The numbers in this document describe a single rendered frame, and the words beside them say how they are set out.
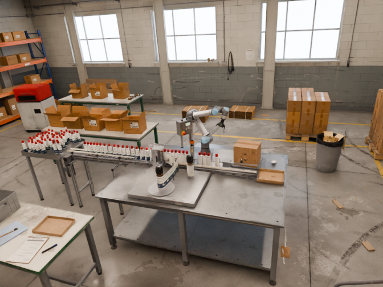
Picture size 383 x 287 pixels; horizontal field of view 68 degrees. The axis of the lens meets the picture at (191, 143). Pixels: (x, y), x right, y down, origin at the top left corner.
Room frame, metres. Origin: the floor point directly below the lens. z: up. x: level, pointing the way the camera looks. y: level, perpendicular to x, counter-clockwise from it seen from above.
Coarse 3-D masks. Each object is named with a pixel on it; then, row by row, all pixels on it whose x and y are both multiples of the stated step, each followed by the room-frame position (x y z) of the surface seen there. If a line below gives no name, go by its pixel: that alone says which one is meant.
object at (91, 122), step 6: (96, 108) 5.40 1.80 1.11; (102, 108) 5.36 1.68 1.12; (84, 114) 5.21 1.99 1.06; (90, 114) 5.36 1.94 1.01; (96, 114) 5.32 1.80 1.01; (84, 120) 5.09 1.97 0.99; (90, 120) 5.06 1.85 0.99; (96, 120) 5.02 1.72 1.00; (84, 126) 5.10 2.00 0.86; (90, 126) 5.07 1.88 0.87; (96, 126) 5.03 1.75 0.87; (102, 126) 5.11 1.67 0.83
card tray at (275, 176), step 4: (260, 168) 3.09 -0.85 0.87; (260, 172) 3.06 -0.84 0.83; (264, 172) 3.05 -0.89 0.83; (268, 172) 3.04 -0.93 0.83; (272, 172) 3.04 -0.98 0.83; (276, 172) 3.03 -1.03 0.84; (280, 172) 3.01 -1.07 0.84; (260, 176) 2.97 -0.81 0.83; (264, 176) 2.96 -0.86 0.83; (268, 176) 2.95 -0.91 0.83; (272, 176) 2.95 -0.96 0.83; (276, 176) 2.94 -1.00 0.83; (280, 176) 2.93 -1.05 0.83; (260, 180) 2.84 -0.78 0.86; (264, 180) 2.83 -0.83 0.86; (268, 180) 2.81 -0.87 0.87; (272, 180) 2.86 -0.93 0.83; (276, 180) 2.85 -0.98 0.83; (280, 180) 2.85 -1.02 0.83
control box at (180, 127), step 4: (180, 120) 3.38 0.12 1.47; (184, 120) 3.37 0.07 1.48; (188, 120) 3.38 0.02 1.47; (176, 124) 3.37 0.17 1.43; (180, 124) 3.30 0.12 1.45; (184, 124) 3.33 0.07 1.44; (180, 128) 3.30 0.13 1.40; (184, 128) 3.33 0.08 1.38; (180, 132) 3.31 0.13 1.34; (188, 132) 3.36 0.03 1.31
